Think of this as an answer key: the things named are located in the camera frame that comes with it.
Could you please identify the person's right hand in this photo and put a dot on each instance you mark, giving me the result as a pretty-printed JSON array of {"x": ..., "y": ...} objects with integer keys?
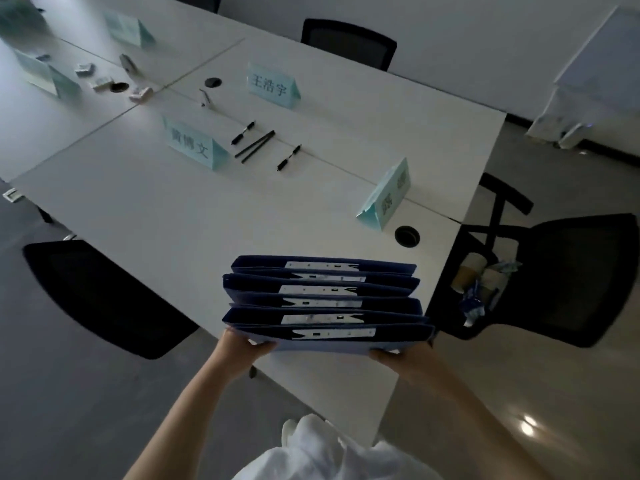
[{"x": 415, "y": 367}]

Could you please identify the silver floor socket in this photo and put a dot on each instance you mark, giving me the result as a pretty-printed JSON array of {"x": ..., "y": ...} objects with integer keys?
[{"x": 12, "y": 194}]

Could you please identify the black click pen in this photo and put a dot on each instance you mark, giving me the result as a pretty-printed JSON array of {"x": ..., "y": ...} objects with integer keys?
[
  {"x": 289, "y": 158},
  {"x": 243, "y": 132}
]

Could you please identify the person's left forearm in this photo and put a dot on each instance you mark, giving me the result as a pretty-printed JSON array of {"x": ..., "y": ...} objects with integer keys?
[{"x": 185, "y": 424}]

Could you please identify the person's left hand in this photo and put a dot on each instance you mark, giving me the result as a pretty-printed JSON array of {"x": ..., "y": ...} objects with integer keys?
[{"x": 235, "y": 357}]

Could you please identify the paper cups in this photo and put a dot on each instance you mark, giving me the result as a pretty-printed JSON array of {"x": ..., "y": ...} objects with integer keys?
[{"x": 470, "y": 274}]

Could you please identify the teal paper name card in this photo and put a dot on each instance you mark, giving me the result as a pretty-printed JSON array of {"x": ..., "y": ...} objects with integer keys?
[
  {"x": 270, "y": 84},
  {"x": 125, "y": 28},
  {"x": 390, "y": 194},
  {"x": 20, "y": 17},
  {"x": 42, "y": 74},
  {"x": 192, "y": 142}
]

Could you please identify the white board stand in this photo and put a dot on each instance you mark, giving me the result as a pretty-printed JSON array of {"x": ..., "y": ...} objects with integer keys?
[{"x": 600, "y": 69}]

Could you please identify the thick blue folder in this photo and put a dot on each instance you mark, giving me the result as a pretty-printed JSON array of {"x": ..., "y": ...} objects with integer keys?
[{"x": 332, "y": 334}]

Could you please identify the person's right forearm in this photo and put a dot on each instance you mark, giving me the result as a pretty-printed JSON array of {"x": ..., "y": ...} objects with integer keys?
[{"x": 475, "y": 429}]

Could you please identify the person's white clothing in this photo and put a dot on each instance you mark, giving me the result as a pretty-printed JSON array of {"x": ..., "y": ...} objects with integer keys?
[{"x": 310, "y": 454}]

